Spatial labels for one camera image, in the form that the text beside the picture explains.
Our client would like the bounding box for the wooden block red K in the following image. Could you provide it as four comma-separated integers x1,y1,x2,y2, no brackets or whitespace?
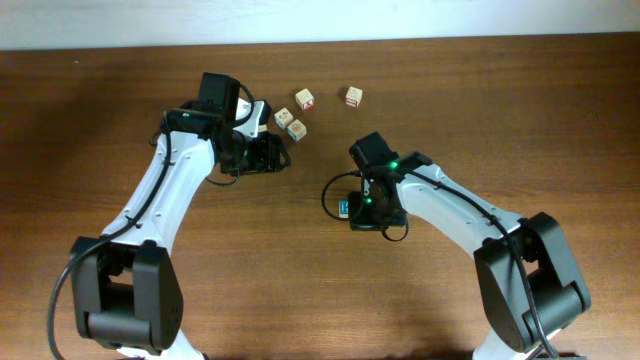
294,88,315,111

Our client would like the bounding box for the wooden block red side top right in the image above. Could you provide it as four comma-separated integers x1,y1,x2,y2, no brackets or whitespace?
344,86,363,108

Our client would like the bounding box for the wooden block blue side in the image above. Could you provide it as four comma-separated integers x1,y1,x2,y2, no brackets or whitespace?
274,107,294,129

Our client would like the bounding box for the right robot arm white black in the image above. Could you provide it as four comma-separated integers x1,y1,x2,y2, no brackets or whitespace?
350,148,591,359

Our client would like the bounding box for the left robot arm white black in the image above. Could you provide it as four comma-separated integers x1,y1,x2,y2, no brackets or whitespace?
65,99,290,359

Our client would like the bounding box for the wooden block blue H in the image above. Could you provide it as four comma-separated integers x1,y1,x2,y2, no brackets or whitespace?
338,200,349,220

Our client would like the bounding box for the wooden block blue orange face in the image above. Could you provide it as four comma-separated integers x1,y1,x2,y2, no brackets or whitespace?
287,119,307,142

